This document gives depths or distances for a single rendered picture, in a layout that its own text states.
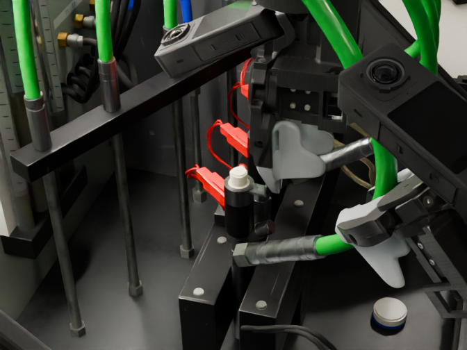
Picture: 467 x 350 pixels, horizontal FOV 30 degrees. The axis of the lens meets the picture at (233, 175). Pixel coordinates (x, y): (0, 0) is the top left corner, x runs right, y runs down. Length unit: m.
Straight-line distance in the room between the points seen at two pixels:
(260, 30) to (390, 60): 0.20
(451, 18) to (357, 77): 0.86
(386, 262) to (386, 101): 0.13
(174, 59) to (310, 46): 0.11
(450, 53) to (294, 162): 0.55
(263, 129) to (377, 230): 0.22
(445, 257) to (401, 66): 0.11
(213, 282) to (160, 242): 0.28
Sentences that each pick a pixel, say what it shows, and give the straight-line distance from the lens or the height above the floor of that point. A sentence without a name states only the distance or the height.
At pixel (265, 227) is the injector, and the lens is 0.83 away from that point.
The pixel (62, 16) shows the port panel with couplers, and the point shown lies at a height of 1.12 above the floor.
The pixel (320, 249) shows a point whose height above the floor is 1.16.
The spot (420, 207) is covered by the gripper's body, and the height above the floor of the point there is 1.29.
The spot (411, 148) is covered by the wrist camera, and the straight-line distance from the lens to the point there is 0.48.
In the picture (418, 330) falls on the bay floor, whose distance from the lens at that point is 1.05.
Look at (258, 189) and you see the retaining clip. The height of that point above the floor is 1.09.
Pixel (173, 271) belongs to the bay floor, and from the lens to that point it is 1.11.
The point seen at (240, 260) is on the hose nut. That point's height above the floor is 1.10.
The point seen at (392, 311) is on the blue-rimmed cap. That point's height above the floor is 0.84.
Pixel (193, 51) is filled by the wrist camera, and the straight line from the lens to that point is 0.72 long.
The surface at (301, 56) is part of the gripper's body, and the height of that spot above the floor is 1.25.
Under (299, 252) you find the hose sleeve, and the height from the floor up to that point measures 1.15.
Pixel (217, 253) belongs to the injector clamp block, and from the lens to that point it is 0.91.
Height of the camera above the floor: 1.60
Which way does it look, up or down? 38 degrees down
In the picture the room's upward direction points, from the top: 1 degrees counter-clockwise
